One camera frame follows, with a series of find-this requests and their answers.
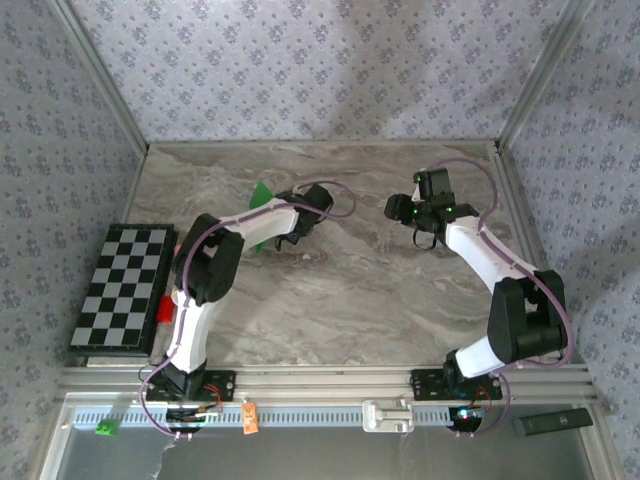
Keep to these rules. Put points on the small red block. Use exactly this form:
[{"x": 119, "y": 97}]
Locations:
[{"x": 166, "y": 309}]

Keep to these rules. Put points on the black grey checkerboard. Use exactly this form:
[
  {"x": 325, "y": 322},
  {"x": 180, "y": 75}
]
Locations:
[{"x": 105, "y": 300}]

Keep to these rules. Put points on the small green connector block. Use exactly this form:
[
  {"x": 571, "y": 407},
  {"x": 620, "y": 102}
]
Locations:
[{"x": 107, "y": 427}]

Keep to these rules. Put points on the white plastic latch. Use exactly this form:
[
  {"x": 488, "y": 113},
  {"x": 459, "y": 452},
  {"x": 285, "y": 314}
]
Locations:
[{"x": 387, "y": 415}]

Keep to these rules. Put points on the long black device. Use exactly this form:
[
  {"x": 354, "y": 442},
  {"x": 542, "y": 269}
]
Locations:
[{"x": 552, "y": 422}]

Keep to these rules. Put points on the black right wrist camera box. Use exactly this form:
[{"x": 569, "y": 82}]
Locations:
[{"x": 435, "y": 182}]

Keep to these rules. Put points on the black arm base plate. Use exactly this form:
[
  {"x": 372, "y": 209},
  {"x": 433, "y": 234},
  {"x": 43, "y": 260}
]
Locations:
[
  {"x": 425, "y": 385},
  {"x": 225, "y": 385}
]

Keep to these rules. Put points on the long aluminium mounting rail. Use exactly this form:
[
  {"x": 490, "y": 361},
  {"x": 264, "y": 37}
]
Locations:
[{"x": 325, "y": 385}]

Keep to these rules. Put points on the round black controller board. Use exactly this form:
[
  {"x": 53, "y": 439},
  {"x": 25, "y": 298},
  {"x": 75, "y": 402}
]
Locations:
[
  {"x": 185, "y": 415},
  {"x": 465, "y": 416}
]

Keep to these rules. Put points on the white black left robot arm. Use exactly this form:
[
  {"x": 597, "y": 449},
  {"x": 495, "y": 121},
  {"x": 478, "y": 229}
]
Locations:
[{"x": 192, "y": 340}]

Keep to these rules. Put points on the aluminium side rail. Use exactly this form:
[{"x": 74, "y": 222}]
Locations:
[{"x": 527, "y": 240}]

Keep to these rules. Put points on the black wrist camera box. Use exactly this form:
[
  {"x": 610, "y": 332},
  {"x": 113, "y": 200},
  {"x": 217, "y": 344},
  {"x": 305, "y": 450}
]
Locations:
[
  {"x": 435, "y": 182},
  {"x": 317, "y": 197}
]

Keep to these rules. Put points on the aluminium corner post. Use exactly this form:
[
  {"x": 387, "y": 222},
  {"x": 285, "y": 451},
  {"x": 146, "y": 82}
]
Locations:
[
  {"x": 107, "y": 80},
  {"x": 541, "y": 75}
]

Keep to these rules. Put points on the orange tag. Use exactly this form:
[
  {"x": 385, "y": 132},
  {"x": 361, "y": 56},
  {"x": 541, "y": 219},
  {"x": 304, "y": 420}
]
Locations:
[{"x": 250, "y": 417}]

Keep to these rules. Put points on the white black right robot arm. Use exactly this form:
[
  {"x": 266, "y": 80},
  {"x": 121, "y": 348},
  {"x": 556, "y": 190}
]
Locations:
[{"x": 480, "y": 255}]

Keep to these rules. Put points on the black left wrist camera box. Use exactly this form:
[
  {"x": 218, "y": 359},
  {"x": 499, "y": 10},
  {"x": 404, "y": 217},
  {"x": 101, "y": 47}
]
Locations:
[{"x": 317, "y": 197}]

